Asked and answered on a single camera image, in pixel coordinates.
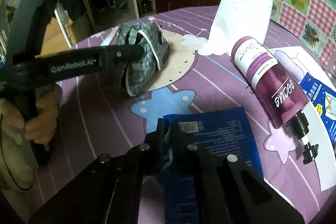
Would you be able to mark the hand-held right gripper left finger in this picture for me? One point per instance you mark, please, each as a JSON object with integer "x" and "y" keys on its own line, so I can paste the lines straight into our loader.
{"x": 160, "y": 132}

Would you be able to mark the blue foil packet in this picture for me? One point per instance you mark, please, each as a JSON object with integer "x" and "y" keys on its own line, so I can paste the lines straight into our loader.
{"x": 223, "y": 129}
{"x": 323, "y": 98}

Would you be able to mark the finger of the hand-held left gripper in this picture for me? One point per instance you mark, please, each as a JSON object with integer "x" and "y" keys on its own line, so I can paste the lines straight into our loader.
{"x": 123, "y": 52}

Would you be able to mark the person's left forearm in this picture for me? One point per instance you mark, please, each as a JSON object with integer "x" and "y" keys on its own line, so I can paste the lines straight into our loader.
{"x": 13, "y": 158}

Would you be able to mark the purple pump bottle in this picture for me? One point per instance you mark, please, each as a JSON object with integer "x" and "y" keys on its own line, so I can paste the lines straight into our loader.
{"x": 267, "y": 82}

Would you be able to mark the purple printed tablecloth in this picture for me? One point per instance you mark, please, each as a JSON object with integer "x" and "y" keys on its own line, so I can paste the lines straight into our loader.
{"x": 105, "y": 121}

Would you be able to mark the person's left hand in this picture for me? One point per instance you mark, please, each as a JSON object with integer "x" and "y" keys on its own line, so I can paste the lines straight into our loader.
{"x": 44, "y": 113}

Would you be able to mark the white cardboard box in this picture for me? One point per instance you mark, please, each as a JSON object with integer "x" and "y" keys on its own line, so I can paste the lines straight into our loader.
{"x": 323, "y": 169}

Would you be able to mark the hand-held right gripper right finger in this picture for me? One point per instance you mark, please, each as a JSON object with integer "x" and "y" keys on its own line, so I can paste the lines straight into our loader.
{"x": 178, "y": 134}

